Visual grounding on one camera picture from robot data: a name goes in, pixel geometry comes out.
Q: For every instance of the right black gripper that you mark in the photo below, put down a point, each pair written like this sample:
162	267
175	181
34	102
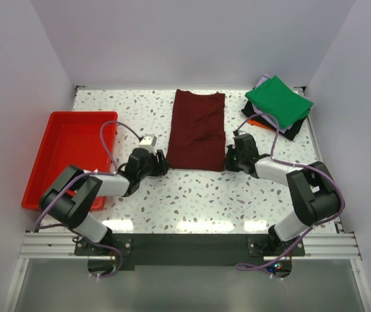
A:
234	160

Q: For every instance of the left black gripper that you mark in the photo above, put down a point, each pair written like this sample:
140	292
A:
159	162

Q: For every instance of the dark red t shirt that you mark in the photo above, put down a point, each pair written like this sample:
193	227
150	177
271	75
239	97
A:
197	139

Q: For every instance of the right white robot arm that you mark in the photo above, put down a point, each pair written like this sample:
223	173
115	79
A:
314	196

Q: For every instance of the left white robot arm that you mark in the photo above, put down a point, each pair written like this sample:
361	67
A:
69	199

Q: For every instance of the orange folded t shirt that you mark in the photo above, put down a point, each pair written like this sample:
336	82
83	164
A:
256	123

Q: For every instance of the black folded t shirt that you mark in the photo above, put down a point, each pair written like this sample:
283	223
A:
289	132

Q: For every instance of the lilac folded t shirt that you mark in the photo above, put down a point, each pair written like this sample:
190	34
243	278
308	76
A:
267	113

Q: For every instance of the green folded t shirt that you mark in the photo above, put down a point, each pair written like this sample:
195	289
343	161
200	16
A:
278	100

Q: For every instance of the red plastic bin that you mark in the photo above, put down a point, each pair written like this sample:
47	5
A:
70	138

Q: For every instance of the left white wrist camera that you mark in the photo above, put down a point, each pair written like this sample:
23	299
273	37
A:
148	142

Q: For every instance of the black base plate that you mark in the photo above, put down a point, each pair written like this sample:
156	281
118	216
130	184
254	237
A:
126	251

